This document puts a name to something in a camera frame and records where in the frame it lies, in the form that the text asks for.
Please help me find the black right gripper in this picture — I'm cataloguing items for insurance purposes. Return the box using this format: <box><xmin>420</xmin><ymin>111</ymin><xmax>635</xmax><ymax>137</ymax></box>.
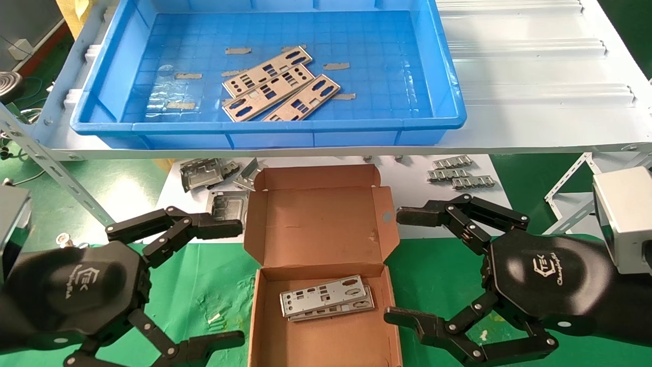
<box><xmin>383</xmin><ymin>193</ymin><xmax>652</xmax><ymax>367</ymax></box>

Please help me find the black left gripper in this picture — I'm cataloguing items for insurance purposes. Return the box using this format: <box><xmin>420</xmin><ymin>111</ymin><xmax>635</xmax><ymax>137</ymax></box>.
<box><xmin>0</xmin><ymin>206</ymin><xmax>247</xmax><ymax>367</ymax></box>

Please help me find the metal I/O shield plate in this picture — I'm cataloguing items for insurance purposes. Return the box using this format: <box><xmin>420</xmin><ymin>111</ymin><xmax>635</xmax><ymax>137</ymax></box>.
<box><xmin>222</xmin><ymin>45</ymin><xmax>313</xmax><ymax>99</ymax></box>
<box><xmin>222</xmin><ymin>63</ymin><xmax>315</xmax><ymax>122</ymax></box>
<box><xmin>288</xmin><ymin>285</ymin><xmax>375</xmax><ymax>323</ymax></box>
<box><xmin>262</xmin><ymin>73</ymin><xmax>341</xmax><ymax>122</ymax></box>
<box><xmin>279</xmin><ymin>275</ymin><xmax>369</xmax><ymax>318</ymax></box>

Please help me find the brown cardboard box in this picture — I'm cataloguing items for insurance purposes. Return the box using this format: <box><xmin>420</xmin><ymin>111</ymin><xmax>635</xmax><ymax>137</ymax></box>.
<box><xmin>243</xmin><ymin>163</ymin><xmax>403</xmax><ymax>367</ymax></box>

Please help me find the blue plastic tray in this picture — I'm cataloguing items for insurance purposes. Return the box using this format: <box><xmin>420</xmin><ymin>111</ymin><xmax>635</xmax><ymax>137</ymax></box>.
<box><xmin>69</xmin><ymin>0</ymin><xmax>468</xmax><ymax>150</ymax></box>

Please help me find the green table cloth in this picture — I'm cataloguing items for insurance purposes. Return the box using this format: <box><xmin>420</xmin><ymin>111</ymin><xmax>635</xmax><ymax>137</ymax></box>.
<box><xmin>0</xmin><ymin>234</ymin><xmax>652</xmax><ymax>367</ymax></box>

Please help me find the small grey metal clip strip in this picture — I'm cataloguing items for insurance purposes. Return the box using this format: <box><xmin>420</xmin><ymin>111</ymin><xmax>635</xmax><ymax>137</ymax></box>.
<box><xmin>426</xmin><ymin>168</ymin><xmax>471</xmax><ymax>183</ymax></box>
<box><xmin>432</xmin><ymin>155</ymin><xmax>473</xmax><ymax>169</ymax></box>
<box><xmin>452</xmin><ymin>175</ymin><xmax>496</xmax><ymax>191</ymax></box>

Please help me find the silver binder clip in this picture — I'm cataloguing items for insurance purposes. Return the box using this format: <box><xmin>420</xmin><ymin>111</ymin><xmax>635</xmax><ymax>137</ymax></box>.
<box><xmin>56</xmin><ymin>232</ymin><xmax>88</xmax><ymax>251</ymax></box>

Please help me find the folded shiny metal plate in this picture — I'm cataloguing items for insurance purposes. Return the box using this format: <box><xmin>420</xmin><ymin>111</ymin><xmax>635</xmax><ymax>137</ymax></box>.
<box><xmin>233</xmin><ymin>158</ymin><xmax>266</xmax><ymax>192</ymax></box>

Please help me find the black round swivel stool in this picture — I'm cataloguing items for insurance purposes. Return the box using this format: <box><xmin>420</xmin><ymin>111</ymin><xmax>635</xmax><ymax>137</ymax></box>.
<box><xmin>0</xmin><ymin>71</ymin><xmax>24</xmax><ymax>106</ymax></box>

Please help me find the yellow plastic sheet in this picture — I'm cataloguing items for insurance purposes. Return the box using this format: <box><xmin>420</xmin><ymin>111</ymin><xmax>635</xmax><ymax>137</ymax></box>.
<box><xmin>55</xmin><ymin>0</ymin><xmax>94</xmax><ymax>39</ymax></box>

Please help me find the grey metal socket frame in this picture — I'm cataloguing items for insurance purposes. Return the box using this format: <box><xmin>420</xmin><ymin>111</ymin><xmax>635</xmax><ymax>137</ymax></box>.
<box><xmin>205</xmin><ymin>190</ymin><xmax>249</xmax><ymax>223</ymax></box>

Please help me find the grey metal bracket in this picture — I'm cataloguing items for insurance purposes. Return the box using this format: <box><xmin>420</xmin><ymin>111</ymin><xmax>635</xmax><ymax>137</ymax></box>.
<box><xmin>181</xmin><ymin>158</ymin><xmax>240</xmax><ymax>193</ymax></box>

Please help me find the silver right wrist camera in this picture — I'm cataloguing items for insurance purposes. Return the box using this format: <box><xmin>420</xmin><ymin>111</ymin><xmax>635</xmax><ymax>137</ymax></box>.
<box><xmin>592</xmin><ymin>167</ymin><xmax>652</xmax><ymax>276</ymax></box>

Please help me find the white floor cable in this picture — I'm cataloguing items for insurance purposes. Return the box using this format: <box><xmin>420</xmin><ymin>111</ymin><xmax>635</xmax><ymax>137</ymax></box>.
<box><xmin>0</xmin><ymin>170</ymin><xmax>46</xmax><ymax>189</ymax></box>

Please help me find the white wall socket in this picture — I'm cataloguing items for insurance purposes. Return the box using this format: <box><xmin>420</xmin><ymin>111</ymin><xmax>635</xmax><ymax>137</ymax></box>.
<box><xmin>8</xmin><ymin>38</ymin><xmax>33</xmax><ymax>61</ymax></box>

